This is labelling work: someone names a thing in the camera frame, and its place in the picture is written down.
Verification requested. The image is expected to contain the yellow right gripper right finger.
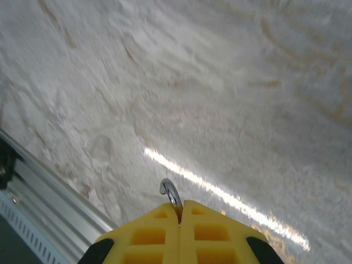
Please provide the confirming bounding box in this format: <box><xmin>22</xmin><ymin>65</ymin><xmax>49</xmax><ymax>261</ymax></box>
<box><xmin>178</xmin><ymin>200</ymin><xmax>285</xmax><ymax>264</ymax></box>

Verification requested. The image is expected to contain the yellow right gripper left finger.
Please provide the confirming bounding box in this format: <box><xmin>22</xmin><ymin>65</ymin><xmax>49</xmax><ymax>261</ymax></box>
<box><xmin>82</xmin><ymin>202</ymin><xmax>181</xmax><ymax>264</ymax></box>

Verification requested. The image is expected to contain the silver metal clasp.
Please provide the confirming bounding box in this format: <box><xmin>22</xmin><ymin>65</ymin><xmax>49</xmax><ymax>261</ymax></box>
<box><xmin>159</xmin><ymin>178</ymin><xmax>184</xmax><ymax>228</ymax></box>

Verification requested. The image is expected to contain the grey metal panel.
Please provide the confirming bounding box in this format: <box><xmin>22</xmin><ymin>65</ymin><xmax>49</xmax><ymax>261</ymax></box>
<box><xmin>0</xmin><ymin>217</ymin><xmax>36</xmax><ymax>264</ymax></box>

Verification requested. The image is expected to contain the aluminium frame front rail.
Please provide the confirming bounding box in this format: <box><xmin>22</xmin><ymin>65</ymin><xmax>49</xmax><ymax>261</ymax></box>
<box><xmin>0</xmin><ymin>129</ymin><xmax>119</xmax><ymax>248</ymax></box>

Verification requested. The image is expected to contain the white slotted cable duct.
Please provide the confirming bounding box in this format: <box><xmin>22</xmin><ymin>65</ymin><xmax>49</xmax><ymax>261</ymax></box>
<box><xmin>0</xmin><ymin>189</ymin><xmax>60</xmax><ymax>264</ymax></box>

